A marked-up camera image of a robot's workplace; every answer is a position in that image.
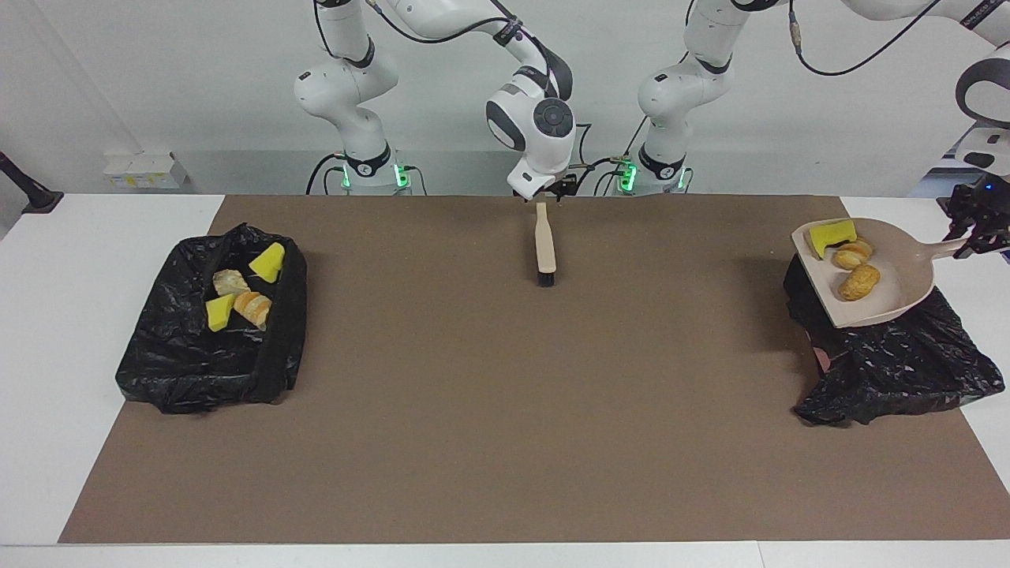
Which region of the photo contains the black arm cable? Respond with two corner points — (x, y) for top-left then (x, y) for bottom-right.
(312, 0), (594, 194)
(787, 0), (945, 78)

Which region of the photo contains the beige brush with black bristles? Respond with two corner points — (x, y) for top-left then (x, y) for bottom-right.
(535, 202), (557, 286)

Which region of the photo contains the blue grey background panel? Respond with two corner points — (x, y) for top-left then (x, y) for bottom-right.
(907, 150), (960, 198)

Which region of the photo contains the white wall socket box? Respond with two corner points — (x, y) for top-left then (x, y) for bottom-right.
(104, 151), (189, 190)

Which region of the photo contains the beige plastic dustpan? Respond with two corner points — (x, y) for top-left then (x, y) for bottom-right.
(791, 218), (971, 329)

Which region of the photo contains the yellow sponge piece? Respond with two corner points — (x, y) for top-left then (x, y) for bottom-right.
(804, 219), (859, 260)
(249, 241), (286, 284)
(205, 293), (237, 333)

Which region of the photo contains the brown table mat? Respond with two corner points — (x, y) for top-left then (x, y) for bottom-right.
(59, 195), (1010, 544)

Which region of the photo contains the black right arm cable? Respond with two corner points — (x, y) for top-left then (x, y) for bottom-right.
(312, 0), (594, 194)

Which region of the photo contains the pale striped bread piece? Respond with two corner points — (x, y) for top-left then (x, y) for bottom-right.
(234, 291), (274, 331)

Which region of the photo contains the orange striped croissant piece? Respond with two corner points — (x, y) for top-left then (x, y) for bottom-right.
(832, 237), (876, 271)

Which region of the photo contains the brown oval bread roll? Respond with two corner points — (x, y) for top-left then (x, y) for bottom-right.
(837, 263), (882, 302)

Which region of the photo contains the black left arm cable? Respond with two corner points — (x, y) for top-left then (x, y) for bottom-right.
(787, 0), (945, 78)

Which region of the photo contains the black trash bag bin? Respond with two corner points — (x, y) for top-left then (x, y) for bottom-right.
(115, 222), (309, 415)
(783, 252), (1006, 428)

